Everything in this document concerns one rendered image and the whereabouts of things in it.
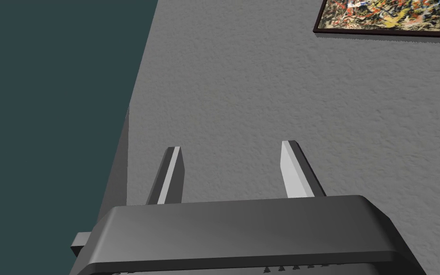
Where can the dark-framed colourful abstract painting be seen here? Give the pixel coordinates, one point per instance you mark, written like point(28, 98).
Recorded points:
point(388, 15)

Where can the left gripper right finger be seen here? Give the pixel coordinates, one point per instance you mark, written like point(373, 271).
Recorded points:
point(300, 175)

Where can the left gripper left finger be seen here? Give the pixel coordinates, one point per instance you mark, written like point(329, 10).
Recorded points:
point(168, 179)

